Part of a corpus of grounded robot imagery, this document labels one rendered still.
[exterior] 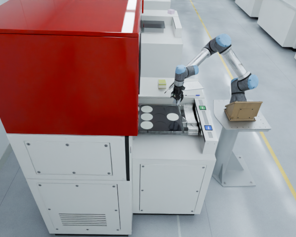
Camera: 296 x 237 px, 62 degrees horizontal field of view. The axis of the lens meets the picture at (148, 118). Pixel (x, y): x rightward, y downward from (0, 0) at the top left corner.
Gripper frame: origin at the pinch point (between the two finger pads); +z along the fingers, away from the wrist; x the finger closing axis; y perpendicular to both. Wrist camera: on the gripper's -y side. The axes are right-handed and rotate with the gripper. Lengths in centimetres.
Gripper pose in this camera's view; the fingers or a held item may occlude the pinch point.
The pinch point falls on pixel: (177, 104)
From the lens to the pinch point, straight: 210.6
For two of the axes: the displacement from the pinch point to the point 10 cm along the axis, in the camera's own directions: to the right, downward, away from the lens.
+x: 8.5, 3.5, -4.0
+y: -5.3, 5.1, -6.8
